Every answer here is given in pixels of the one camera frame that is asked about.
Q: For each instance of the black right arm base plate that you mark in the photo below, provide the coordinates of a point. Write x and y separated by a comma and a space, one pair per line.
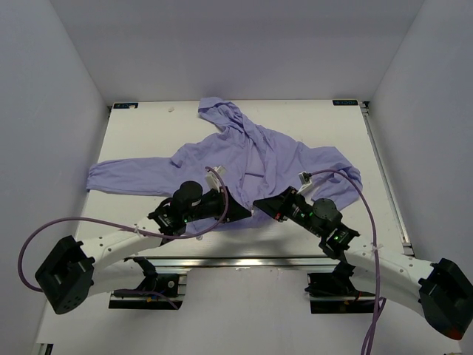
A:
334, 293

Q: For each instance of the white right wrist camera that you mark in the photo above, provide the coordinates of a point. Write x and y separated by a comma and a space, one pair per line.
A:
306, 183

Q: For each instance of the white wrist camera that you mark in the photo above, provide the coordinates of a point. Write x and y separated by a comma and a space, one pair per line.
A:
214, 179
306, 183

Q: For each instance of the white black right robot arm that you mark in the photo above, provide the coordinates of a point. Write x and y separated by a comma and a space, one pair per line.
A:
440, 292

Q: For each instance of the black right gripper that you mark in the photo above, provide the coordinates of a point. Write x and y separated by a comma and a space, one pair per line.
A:
279, 205

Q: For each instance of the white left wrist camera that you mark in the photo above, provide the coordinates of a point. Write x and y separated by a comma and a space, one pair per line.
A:
214, 179

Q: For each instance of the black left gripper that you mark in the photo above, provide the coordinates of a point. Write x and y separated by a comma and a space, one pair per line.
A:
236, 211

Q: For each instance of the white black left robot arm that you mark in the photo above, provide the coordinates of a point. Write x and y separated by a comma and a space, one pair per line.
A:
77, 269

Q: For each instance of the aluminium right side rail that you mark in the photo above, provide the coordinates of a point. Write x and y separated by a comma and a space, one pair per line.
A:
405, 239

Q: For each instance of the dark teal corner label right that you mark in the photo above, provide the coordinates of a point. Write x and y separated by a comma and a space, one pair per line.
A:
344, 102

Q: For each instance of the dark teal corner label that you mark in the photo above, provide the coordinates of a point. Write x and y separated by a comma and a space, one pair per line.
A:
344, 102
130, 105

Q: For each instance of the lavender zip-up hooded jacket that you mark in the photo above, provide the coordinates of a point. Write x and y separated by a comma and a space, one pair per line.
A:
258, 162

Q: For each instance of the dark teal corner label left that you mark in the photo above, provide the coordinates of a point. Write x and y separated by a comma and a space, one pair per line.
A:
130, 105

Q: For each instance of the aluminium front table rail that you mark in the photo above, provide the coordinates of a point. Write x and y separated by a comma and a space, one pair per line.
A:
299, 263

